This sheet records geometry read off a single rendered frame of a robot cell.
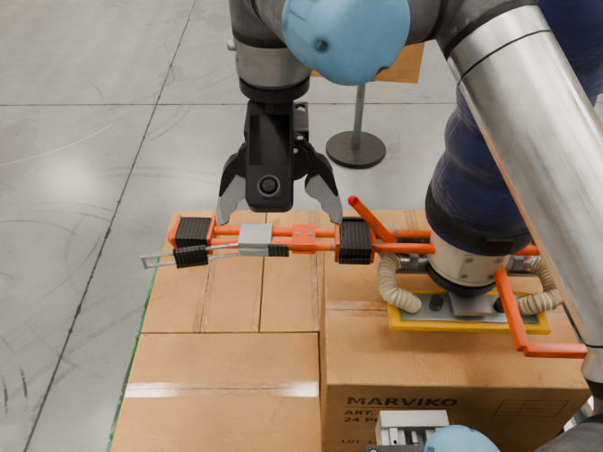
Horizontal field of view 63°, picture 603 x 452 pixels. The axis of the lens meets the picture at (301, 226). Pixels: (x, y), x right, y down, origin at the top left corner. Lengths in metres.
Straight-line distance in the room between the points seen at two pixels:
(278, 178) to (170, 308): 1.36
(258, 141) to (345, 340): 0.78
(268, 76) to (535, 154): 0.24
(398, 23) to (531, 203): 0.16
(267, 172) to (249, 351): 1.22
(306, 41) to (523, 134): 0.17
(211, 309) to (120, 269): 1.04
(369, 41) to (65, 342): 2.31
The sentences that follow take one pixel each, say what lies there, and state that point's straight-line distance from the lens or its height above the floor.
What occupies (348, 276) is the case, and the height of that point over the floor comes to 0.94.
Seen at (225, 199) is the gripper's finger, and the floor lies 1.57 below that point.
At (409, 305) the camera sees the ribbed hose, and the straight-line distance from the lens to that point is 1.07.
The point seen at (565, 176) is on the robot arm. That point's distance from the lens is 0.38.
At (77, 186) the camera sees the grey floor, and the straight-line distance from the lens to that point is 3.32.
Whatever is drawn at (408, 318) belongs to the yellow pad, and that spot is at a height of 1.07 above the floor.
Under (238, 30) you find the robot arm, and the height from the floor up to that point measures 1.77.
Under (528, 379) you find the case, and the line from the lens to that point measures 1.25.
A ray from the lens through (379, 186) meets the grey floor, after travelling 3.06.
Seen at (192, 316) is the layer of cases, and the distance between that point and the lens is 1.76.
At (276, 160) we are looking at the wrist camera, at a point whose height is 1.67.
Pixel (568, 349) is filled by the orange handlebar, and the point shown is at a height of 1.19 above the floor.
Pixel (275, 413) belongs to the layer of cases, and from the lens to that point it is 1.55.
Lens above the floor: 1.96
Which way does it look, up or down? 45 degrees down
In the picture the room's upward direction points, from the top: straight up
